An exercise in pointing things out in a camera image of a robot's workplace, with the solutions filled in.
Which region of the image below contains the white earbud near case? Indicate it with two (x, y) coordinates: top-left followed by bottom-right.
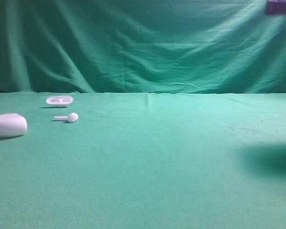
(54, 113), (79, 123)

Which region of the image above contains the white earbud case base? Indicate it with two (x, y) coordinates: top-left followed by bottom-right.
(46, 95), (74, 107)

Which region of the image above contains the white earbud case lid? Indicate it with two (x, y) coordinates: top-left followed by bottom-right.
(0, 113), (28, 138)

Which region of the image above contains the green table cloth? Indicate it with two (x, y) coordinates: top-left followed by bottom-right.
(0, 93), (286, 229)

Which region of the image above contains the green backdrop cloth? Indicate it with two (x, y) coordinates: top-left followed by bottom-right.
(0, 0), (286, 94)

